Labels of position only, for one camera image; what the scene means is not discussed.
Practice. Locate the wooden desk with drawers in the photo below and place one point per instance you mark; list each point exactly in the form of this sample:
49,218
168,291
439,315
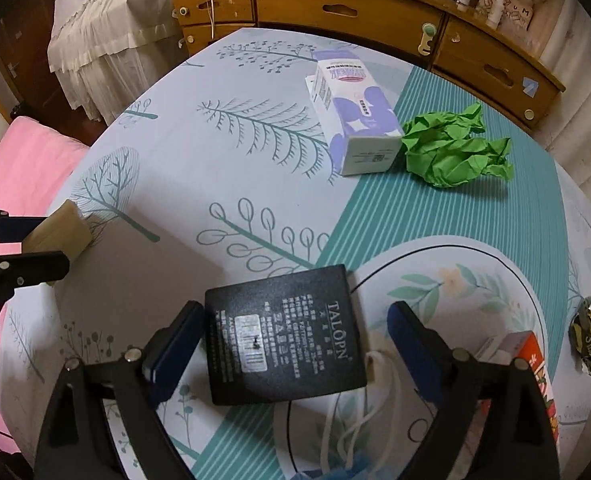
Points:
350,10

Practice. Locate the white and purple box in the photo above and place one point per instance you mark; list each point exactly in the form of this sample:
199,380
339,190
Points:
355,120

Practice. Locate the red and white carton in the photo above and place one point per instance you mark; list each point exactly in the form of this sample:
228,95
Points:
528,344

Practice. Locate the green and cream carton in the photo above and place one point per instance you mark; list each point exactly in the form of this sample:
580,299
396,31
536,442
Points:
60,232

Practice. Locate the white lace furniture cover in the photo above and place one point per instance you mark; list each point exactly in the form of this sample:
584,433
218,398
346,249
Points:
115,35

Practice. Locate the pink blanket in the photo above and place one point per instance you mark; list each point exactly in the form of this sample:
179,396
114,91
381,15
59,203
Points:
20,170

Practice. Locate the brown wooden door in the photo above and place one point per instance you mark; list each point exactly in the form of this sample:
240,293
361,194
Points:
25,75

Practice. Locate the tall white bottle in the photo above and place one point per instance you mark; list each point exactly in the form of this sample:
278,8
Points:
495,10

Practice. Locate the black box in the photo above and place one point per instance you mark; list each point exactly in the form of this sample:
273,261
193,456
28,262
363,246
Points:
285,335

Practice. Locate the tree-print tablecloth with teal stripe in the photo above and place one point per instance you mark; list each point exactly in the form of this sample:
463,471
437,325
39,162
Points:
175,185

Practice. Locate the green paper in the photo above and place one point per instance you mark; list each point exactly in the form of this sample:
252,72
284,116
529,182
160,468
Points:
450,155

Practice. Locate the wooden box with drawings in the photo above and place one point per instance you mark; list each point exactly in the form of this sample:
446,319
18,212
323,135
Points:
518,7

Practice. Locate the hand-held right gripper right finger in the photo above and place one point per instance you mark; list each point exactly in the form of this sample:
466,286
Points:
415,355

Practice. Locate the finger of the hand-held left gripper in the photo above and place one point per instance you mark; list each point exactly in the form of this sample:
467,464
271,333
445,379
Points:
15,229
35,266

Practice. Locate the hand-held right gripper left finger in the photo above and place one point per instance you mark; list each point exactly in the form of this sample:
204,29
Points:
175,355

